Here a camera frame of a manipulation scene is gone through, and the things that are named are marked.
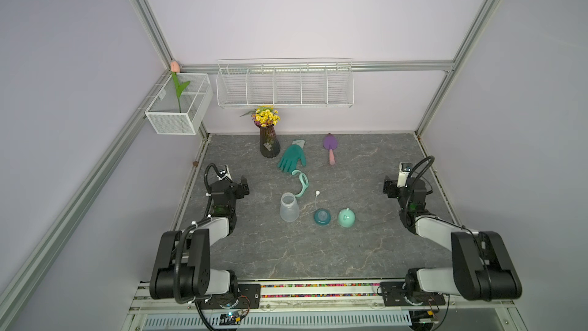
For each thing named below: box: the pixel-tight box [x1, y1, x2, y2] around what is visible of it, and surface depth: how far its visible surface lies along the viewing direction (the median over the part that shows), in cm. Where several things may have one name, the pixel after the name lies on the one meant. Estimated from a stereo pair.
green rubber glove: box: [277, 139, 308, 174], surface depth 112 cm
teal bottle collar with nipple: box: [313, 208, 331, 226], surface depth 91 cm
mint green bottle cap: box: [338, 207, 356, 228], surface depth 90 cm
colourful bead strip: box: [260, 283, 381, 299], surface depth 77 cm
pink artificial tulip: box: [170, 60, 191, 114], surface depth 92 cm
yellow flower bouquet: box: [238, 104, 281, 128], surface depth 96 cm
